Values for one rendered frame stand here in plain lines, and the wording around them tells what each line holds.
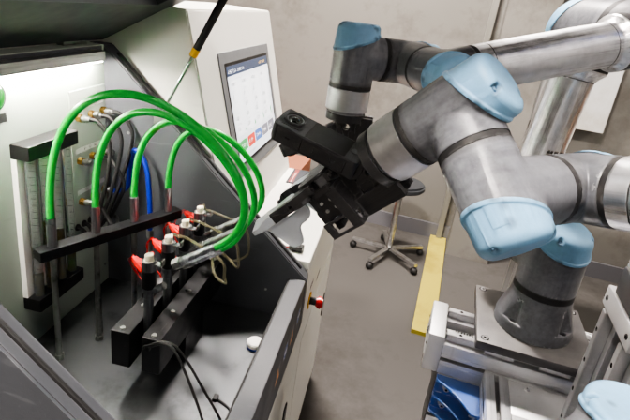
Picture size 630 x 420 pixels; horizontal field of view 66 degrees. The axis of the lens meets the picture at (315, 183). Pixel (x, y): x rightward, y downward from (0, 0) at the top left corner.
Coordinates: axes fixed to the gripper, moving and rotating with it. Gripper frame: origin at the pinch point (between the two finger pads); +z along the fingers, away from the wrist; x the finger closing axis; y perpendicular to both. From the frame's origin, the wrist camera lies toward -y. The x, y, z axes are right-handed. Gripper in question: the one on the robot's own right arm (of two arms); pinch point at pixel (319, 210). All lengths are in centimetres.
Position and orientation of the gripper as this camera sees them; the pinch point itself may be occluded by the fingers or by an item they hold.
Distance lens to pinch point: 94.7
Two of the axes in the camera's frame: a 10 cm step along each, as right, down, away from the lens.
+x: 1.8, -3.2, 9.3
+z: -1.3, 9.3, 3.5
